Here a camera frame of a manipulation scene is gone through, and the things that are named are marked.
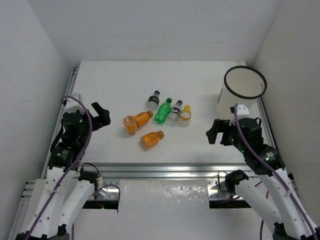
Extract left aluminium rail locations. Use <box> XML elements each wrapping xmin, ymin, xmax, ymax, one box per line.
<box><xmin>40</xmin><ymin>65</ymin><xmax>80</xmax><ymax>179</ymax></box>

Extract green plastic bottle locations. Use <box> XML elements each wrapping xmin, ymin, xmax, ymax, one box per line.
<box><xmin>154</xmin><ymin>97</ymin><xmax>172</xmax><ymax>125</ymax></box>

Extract front aluminium rail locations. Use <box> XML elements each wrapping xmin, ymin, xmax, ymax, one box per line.
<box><xmin>80</xmin><ymin>163</ymin><xmax>257</xmax><ymax>180</ymax></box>

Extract yellow cap clear bottle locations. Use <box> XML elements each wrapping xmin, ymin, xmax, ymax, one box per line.
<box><xmin>179</xmin><ymin>105</ymin><xmax>192</xmax><ymax>128</ymax></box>

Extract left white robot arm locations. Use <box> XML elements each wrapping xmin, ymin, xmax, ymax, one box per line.
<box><xmin>16</xmin><ymin>99</ymin><xmax>111</xmax><ymax>240</ymax></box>

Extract orange bottle lying sideways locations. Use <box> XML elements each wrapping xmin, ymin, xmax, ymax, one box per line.
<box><xmin>134</xmin><ymin>110</ymin><xmax>154</xmax><ymax>128</ymax></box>

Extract white bin with black rim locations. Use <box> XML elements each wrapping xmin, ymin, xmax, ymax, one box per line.
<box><xmin>216</xmin><ymin>65</ymin><xmax>268</xmax><ymax>120</ymax></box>

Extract orange bottle facing camera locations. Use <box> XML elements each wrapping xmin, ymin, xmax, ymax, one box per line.
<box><xmin>123</xmin><ymin>115</ymin><xmax>138</xmax><ymax>135</ymax></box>

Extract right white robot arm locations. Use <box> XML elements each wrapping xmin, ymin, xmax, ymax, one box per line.
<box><xmin>206</xmin><ymin>118</ymin><xmax>320</xmax><ymax>240</ymax></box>

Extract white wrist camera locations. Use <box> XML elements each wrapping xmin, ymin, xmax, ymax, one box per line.
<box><xmin>63</xmin><ymin>93</ymin><xmax>85</xmax><ymax>114</ymax></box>
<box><xmin>229</xmin><ymin>103</ymin><xmax>250</xmax><ymax>126</ymax></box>

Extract orange bottle front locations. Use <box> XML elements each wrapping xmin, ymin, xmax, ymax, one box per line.
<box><xmin>140</xmin><ymin>130</ymin><xmax>165</xmax><ymax>151</ymax></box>

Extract black label clear bottle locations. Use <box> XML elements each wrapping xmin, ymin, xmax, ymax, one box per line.
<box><xmin>146</xmin><ymin>90</ymin><xmax>160</xmax><ymax>110</ymax></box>

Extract right aluminium rail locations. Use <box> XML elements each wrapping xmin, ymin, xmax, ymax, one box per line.
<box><xmin>257</xmin><ymin>98</ymin><xmax>278</xmax><ymax>150</ymax></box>

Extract aluminium rail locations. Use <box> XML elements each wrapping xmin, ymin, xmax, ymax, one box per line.
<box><xmin>257</xmin><ymin>98</ymin><xmax>278</xmax><ymax>150</ymax></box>
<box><xmin>80</xmin><ymin>163</ymin><xmax>257</xmax><ymax>180</ymax></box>
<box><xmin>40</xmin><ymin>65</ymin><xmax>80</xmax><ymax>179</ymax></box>

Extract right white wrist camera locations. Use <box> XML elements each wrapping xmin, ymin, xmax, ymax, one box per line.
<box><xmin>229</xmin><ymin>103</ymin><xmax>250</xmax><ymax>126</ymax></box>

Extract blue label clear bottle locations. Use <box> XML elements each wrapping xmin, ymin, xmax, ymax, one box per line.
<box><xmin>166</xmin><ymin>100</ymin><xmax>183</xmax><ymax>127</ymax></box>

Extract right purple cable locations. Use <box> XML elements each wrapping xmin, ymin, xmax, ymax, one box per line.
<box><xmin>233</xmin><ymin>103</ymin><xmax>320</xmax><ymax>240</ymax></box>

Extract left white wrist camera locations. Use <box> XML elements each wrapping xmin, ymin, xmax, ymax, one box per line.
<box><xmin>63</xmin><ymin>93</ymin><xmax>85</xmax><ymax>114</ymax></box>

